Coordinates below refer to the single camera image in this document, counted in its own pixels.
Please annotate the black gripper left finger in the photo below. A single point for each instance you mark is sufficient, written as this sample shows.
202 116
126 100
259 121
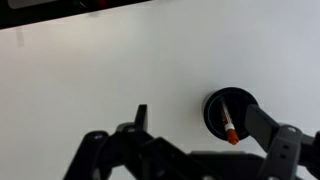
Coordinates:
133 146

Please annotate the dark teal speckled mug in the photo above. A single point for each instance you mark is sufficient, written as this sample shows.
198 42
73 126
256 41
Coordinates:
213 113

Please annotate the orange capped white marker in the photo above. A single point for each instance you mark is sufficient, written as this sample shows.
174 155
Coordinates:
231 135

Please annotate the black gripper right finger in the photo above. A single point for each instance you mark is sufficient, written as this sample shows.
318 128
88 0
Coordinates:
283 153

